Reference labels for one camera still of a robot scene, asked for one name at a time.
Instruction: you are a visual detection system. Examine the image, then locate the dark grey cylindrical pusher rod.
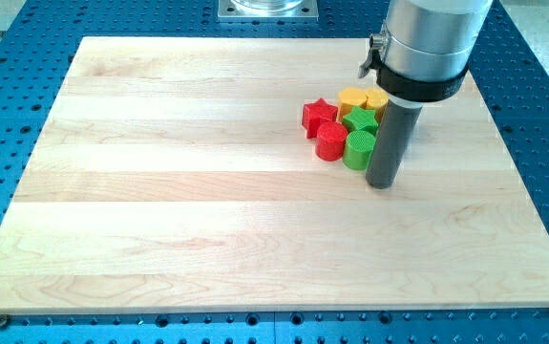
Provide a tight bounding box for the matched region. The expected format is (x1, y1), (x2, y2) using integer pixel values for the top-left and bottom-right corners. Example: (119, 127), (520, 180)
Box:
(366, 98), (422, 189)

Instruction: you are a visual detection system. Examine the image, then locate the green cylinder block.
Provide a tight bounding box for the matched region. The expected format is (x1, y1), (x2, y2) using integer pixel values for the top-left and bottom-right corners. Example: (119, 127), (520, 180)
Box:
(343, 130), (376, 170)

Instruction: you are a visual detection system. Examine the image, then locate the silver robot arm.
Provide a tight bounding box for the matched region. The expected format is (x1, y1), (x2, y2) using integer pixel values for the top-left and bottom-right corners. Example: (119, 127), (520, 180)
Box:
(358, 0), (492, 189)

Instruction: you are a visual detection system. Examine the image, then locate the green star block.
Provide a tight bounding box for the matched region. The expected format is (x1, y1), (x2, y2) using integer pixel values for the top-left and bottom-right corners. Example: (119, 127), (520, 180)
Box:
(342, 106), (379, 135)

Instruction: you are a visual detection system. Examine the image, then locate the red star block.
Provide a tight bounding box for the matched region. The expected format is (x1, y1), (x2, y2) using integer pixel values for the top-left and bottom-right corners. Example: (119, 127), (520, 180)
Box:
(302, 98), (338, 139)

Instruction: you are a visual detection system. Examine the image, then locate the yellow cylinder block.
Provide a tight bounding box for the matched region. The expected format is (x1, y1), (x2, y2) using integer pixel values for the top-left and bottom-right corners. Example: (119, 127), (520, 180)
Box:
(365, 88), (389, 123)

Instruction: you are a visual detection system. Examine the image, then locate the yellow hexagon block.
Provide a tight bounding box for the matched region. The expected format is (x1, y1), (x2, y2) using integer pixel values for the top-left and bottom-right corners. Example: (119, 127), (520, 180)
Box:
(337, 87), (368, 121)

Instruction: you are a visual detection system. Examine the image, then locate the red cylinder block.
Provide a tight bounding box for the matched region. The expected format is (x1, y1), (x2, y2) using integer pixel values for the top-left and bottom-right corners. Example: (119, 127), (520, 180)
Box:
(315, 122), (348, 161)

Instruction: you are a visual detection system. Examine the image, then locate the light wooden board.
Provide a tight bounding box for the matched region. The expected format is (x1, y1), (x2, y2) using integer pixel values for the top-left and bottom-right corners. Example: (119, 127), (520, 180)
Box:
(0, 37), (549, 314)

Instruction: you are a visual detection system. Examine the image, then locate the blue perforated metal table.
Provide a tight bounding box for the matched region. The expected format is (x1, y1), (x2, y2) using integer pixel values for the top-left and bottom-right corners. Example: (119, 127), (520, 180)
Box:
(0, 1), (549, 343)

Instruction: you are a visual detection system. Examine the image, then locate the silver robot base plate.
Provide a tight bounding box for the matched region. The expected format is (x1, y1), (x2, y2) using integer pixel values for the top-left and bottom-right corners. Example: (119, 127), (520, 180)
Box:
(217, 0), (319, 22)

